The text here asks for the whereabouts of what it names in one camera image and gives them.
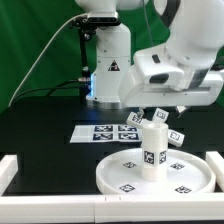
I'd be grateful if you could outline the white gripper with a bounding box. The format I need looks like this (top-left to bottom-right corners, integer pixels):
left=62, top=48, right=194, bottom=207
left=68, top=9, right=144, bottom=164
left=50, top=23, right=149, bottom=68
left=118, top=66, right=224, bottom=118

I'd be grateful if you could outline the white marker sheet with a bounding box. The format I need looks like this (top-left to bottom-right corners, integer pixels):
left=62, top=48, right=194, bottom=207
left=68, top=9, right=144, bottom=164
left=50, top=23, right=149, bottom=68
left=70, top=124, right=142, bottom=143

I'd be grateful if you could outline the white left fence block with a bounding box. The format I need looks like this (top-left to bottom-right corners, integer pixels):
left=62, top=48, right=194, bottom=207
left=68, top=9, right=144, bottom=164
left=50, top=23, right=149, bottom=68
left=0, top=155, right=18, bottom=197

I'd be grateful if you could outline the white right fence block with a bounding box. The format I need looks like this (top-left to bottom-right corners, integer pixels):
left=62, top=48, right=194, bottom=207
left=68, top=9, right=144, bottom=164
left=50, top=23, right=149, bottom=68
left=206, top=151, right=224, bottom=193

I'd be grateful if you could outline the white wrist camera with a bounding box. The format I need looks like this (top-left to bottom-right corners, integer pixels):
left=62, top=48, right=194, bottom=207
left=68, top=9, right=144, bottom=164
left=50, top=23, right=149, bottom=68
left=134, top=44, right=184, bottom=91

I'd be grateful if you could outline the white cross-shaped table base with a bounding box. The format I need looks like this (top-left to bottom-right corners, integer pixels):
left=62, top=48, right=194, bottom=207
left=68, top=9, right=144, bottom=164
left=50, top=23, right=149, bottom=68
left=126, top=108, right=185, bottom=147

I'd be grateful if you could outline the black cable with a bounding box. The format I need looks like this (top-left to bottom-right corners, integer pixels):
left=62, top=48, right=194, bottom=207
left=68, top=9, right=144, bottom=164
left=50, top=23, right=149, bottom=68
left=8, top=78, right=92, bottom=107

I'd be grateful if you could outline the white round table top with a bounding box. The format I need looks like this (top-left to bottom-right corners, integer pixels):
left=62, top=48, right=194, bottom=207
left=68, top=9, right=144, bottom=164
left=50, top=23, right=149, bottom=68
left=96, top=148, right=216, bottom=195

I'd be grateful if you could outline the white fence block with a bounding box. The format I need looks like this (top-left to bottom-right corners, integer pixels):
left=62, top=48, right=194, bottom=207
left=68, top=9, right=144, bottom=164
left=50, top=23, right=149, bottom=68
left=206, top=151, right=224, bottom=193
left=0, top=155, right=18, bottom=197

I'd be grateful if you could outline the white cable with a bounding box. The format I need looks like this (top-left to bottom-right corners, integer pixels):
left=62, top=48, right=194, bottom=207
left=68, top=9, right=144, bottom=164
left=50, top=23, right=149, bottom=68
left=7, top=13, right=88, bottom=108

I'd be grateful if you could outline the white front fence rail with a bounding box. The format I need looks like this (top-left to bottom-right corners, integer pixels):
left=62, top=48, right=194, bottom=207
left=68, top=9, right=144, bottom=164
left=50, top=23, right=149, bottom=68
left=0, top=193, right=224, bottom=224

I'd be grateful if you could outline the grey braided cable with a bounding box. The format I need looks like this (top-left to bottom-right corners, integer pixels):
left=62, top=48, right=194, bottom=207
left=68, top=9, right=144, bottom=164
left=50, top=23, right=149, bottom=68
left=141, top=0, right=155, bottom=48

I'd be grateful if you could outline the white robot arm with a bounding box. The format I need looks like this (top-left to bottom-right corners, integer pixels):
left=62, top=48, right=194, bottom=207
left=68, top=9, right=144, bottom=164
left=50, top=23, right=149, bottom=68
left=75, top=0, right=224, bottom=112

